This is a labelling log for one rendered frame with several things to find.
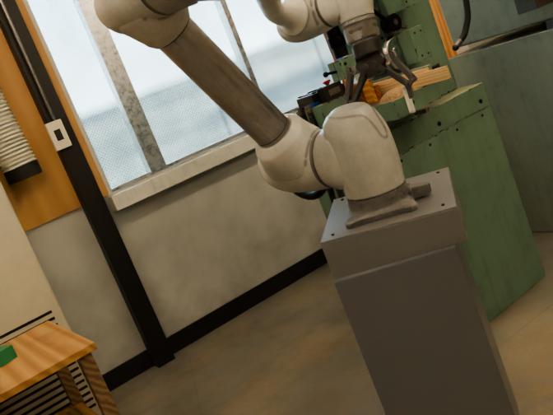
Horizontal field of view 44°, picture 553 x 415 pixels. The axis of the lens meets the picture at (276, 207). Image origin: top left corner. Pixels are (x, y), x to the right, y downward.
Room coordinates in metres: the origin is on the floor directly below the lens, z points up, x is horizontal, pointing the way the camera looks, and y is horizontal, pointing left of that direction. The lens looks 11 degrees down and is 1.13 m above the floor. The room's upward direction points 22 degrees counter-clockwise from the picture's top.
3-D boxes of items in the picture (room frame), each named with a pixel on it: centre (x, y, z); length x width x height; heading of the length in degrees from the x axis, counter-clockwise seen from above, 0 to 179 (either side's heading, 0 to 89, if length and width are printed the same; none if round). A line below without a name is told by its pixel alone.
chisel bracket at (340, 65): (2.51, -0.44, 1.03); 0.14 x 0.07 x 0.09; 122
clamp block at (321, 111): (2.36, -0.28, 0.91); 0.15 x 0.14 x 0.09; 32
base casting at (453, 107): (2.57, -0.52, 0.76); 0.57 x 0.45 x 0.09; 122
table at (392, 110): (2.41, -0.35, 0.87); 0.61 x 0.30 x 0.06; 32
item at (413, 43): (2.47, -0.66, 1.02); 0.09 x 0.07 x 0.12; 32
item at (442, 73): (2.37, -0.50, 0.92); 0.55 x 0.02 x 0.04; 32
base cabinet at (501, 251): (2.57, -0.52, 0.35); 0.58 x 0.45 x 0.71; 122
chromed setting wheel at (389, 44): (2.46, -0.59, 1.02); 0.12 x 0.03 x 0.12; 122
